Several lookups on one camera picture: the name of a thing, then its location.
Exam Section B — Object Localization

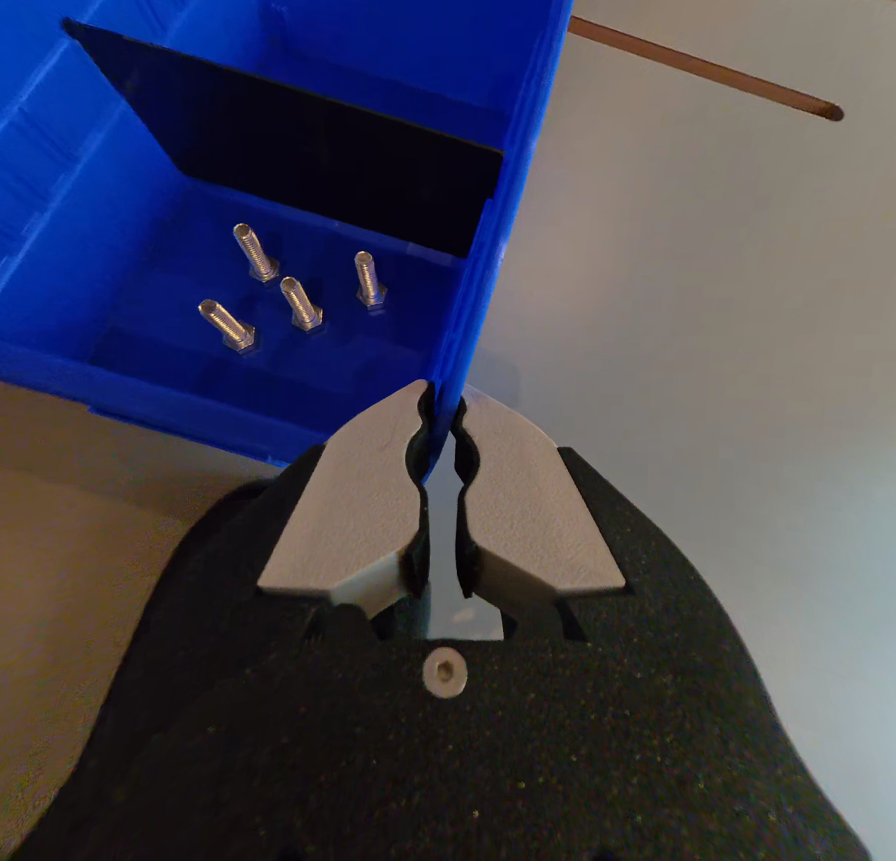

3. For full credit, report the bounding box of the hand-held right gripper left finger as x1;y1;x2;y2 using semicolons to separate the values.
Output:
257;379;436;618

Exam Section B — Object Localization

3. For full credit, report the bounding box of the silver hex bolt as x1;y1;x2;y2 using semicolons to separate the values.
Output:
353;250;387;310
279;276;324;330
232;222;281;284
198;298;256;355

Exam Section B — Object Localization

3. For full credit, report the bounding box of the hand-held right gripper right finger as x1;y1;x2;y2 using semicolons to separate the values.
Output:
451;383;628;620

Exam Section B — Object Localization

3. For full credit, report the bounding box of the blue plastic bin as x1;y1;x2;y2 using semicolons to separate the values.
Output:
0;0;583;464

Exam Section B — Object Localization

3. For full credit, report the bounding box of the black bin divider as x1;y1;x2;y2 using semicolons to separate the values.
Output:
63;19;506;260

